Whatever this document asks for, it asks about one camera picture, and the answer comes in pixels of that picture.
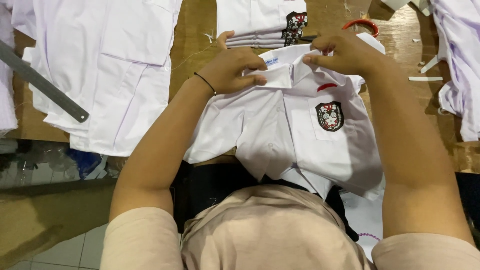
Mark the white textured cloth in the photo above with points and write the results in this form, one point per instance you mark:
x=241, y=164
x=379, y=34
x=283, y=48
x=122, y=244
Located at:
x=5, y=93

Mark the large unfolded white shirt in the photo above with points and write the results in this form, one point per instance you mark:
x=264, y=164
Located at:
x=112, y=75

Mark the white fabric strip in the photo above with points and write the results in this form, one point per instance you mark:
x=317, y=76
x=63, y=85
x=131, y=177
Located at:
x=429, y=64
x=425, y=78

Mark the grey metal ruler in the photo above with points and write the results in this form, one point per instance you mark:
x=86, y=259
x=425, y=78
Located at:
x=41, y=84

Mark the black box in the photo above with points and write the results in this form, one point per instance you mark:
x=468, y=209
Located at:
x=468, y=202

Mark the heap of clear plastic bags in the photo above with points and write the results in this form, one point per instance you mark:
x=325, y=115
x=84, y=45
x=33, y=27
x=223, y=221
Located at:
x=52, y=161

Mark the white paper piece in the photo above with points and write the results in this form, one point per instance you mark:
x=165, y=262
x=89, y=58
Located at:
x=395, y=3

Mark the folded white badge shirt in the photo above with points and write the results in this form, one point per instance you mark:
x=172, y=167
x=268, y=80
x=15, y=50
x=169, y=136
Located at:
x=255, y=45
x=255, y=41
x=255, y=37
x=251, y=15

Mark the person's right hand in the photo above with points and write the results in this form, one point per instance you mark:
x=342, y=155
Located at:
x=347, y=54

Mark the black wrist band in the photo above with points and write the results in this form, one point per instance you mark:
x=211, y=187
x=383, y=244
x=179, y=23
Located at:
x=205, y=80

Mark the person's left hand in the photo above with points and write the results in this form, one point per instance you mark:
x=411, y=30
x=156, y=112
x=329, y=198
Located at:
x=228, y=71

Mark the crumpled white garment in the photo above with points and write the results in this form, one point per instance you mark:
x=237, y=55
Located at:
x=459, y=56

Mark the white badge school shirt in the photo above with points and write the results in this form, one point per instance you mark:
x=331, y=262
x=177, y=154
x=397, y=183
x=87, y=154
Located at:
x=300, y=150

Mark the person's beige top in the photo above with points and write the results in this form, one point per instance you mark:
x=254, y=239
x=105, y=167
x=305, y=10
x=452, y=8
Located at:
x=270, y=232

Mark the white plastic bag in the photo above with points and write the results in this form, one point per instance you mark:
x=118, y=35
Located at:
x=362, y=217

